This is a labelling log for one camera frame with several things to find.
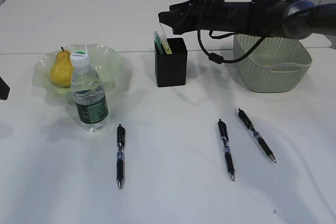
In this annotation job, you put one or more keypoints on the clear plastic water bottle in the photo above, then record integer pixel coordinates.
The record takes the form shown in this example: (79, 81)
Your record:
(88, 93)

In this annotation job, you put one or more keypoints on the black pen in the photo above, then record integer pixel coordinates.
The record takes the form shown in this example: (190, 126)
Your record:
(120, 155)
(249, 125)
(226, 149)

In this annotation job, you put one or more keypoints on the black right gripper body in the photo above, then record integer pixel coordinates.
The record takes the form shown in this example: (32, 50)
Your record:
(193, 15)

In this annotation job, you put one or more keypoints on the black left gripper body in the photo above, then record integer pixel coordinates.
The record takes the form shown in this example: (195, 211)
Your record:
(4, 90)

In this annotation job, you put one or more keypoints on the clear plastic ruler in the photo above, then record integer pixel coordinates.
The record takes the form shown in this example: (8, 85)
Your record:
(162, 31)

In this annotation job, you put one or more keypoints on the black square pen holder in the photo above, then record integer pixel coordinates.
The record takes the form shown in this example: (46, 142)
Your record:
(170, 70)

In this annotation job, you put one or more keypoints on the green plastic woven basket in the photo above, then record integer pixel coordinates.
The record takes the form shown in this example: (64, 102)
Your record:
(277, 65)

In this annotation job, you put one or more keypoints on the yellow pear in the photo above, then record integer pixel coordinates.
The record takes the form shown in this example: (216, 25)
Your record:
(61, 71)

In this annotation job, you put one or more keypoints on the yellow utility knife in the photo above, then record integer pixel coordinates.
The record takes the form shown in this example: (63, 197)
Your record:
(166, 45)

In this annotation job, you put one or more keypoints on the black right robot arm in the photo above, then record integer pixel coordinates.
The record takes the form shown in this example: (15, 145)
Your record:
(293, 19)

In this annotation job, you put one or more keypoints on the mint green utility knife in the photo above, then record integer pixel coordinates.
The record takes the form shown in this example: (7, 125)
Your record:
(158, 43)

